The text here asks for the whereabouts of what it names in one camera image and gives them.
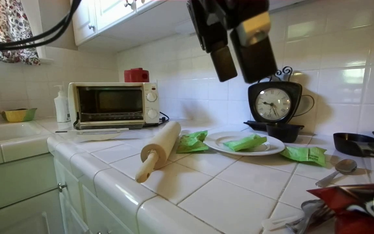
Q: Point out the white wall cabinets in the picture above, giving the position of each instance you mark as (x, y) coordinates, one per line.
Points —
(110, 17)

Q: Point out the silver metal utensil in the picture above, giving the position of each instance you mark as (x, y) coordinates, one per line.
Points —
(309, 214)

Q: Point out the red chip bag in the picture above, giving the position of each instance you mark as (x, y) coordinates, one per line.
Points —
(361, 216)

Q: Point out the white soap dispenser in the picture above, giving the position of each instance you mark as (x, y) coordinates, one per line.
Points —
(62, 105)

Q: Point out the green packet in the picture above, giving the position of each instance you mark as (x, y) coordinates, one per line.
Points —
(193, 142)

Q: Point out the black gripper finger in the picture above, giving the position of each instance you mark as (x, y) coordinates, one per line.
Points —
(225, 62)
(257, 58)

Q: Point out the metal spoon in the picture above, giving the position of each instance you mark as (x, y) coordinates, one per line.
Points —
(345, 165)

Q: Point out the white toaster oven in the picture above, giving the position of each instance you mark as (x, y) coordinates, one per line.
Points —
(150, 101)

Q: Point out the black table clock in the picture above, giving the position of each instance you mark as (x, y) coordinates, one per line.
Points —
(273, 104)

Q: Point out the wooden rolling pin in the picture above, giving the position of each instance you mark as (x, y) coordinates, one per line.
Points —
(159, 147)

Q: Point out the metal oven rack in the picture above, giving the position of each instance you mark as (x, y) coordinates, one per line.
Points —
(110, 116)

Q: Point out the white plate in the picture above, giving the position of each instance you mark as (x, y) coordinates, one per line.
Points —
(240, 151)

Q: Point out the yellow bowl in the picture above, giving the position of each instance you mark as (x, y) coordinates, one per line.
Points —
(19, 114)

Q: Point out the white oven dial knob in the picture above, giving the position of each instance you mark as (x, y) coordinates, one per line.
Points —
(151, 96)
(153, 114)

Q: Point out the white sink base cabinet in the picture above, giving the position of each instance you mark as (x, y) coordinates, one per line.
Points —
(14, 195)

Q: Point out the red plastic container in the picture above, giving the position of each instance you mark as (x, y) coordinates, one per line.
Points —
(137, 75)

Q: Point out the green cloth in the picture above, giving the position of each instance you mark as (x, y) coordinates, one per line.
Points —
(305, 155)
(246, 143)

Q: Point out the floral curtain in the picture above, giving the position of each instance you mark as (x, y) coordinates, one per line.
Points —
(6, 21)

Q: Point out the black frying pan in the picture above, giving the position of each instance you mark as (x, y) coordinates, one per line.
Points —
(354, 143)

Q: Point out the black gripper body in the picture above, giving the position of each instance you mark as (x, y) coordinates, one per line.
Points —
(222, 17)

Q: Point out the white counter base cabinets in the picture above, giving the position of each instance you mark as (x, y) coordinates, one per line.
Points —
(75, 190)

